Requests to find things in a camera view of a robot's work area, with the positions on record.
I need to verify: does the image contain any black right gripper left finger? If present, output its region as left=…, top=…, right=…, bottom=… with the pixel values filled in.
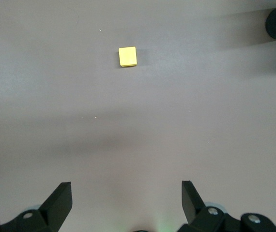
left=0, top=181, right=73, bottom=232

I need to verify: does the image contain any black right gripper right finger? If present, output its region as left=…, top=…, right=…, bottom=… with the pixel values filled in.
left=178, top=180, right=276, bottom=232

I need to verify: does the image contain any yellow block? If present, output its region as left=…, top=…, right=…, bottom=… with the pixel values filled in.
left=118, top=46, right=138, bottom=68

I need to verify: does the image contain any brown table cover mat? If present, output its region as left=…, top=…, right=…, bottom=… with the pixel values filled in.
left=0, top=0, right=276, bottom=232

